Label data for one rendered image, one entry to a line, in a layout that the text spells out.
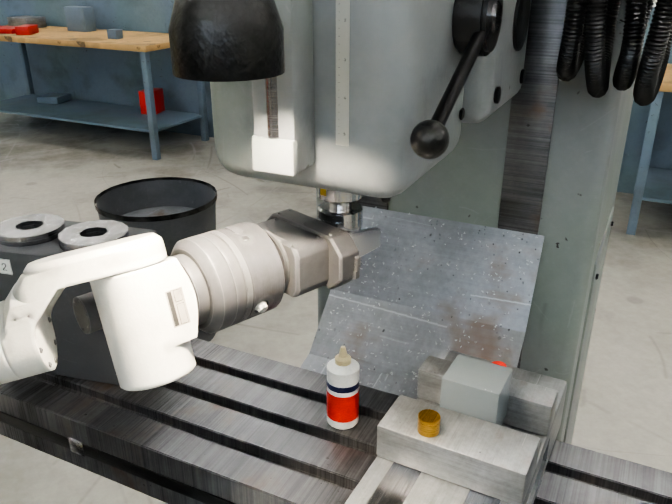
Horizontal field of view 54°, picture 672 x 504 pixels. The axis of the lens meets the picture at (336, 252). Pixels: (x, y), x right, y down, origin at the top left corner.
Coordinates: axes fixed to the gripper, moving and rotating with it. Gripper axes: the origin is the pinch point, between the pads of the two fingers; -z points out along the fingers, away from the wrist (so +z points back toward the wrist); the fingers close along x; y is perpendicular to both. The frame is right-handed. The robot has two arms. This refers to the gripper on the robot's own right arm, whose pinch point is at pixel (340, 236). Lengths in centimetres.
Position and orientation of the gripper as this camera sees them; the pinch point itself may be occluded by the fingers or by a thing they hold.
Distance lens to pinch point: 70.2
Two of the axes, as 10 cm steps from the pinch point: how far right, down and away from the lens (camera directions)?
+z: -7.3, 2.7, -6.3
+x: -6.8, -3.0, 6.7
